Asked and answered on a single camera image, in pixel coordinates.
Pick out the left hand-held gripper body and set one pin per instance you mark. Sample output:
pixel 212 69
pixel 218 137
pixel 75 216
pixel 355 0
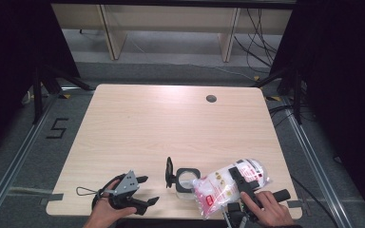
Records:
pixel 125 186

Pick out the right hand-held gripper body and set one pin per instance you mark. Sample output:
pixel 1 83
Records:
pixel 234 217

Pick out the red and white spouted pouch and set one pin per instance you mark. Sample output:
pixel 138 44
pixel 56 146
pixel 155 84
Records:
pixel 218 190

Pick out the clear jar with black lid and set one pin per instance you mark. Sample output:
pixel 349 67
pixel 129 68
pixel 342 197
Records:
pixel 187 182

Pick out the person's left hand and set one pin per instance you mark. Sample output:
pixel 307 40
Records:
pixel 104 212

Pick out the person's right hand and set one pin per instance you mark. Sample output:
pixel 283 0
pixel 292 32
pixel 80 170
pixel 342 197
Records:
pixel 272 212

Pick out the grey round table grommet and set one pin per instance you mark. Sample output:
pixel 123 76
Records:
pixel 211 98

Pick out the black metal stand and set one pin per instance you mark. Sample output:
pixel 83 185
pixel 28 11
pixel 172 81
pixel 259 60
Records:
pixel 38 95
pixel 297 95

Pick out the grey flat floor strip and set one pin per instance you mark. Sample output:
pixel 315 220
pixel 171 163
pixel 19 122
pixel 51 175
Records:
pixel 15 190

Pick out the black curtain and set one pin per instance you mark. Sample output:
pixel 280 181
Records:
pixel 12 47
pixel 345 79

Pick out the light wooden shelf unit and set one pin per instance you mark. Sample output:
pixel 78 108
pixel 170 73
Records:
pixel 171 17

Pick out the aluminium floor rail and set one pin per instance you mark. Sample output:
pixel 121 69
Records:
pixel 12 167
pixel 316 164

